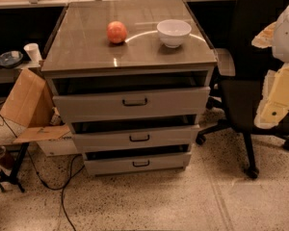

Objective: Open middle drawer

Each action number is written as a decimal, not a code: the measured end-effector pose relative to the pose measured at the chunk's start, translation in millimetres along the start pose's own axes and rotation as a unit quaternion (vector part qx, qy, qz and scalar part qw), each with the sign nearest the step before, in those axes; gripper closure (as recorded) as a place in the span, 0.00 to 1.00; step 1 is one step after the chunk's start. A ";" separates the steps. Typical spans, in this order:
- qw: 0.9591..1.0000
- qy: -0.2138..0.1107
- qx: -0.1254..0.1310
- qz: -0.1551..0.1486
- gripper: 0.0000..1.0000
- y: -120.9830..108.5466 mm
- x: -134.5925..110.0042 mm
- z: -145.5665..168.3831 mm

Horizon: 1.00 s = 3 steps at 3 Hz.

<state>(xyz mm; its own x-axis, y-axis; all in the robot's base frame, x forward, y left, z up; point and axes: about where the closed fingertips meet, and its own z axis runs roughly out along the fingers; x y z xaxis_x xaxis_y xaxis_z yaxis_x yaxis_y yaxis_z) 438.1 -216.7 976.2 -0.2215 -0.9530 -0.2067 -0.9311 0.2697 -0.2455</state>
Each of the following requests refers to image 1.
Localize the grey drawer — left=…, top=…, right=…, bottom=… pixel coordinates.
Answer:
left=54, top=71, right=209, bottom=123
left=73, top=115, right=199, bottom=153
left=84, top=144, right=192, bottom=175

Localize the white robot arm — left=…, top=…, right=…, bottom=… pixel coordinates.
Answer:
left=251, top=5, right=289, bottom=129

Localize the grey bottom drawer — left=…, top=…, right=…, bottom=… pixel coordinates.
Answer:
left=84, top=144, right=192, bottom=175

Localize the grey top drawer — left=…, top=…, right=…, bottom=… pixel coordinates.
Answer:
left=54, top=71, right=209, bottom=123

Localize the grey three-drawer cabinet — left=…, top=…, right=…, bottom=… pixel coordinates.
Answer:
left=40, top=0, right=218, bottom=177

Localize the black office chair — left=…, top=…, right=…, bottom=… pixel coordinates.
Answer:
left=196, top=0, right=289, bottom=179

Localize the white bowl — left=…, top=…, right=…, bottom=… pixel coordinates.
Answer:
left=157, top=19, right=192, bottom=48

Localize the red apple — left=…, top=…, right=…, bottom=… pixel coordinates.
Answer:
left=107, top=21, right=127, bottom=43

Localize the white paper cup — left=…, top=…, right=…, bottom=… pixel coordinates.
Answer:
left=23, top=43, right=41, bottom=63

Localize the brown cardboard box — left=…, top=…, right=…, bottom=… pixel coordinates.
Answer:
left=0, top=69, right=77, bottom=156

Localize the dark blue plate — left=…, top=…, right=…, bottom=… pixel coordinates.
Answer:
left=0, top=51, right=23, bottom=68

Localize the low grey shelf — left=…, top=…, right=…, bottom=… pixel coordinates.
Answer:
left=0, top=62, right=41, bottom=84

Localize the black metal stand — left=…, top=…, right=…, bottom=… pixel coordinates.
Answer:
left=0, top=142, right=29, bottom=193

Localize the black floor cable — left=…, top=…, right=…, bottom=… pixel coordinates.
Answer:
left=0, top=100, right=86, bottom=231

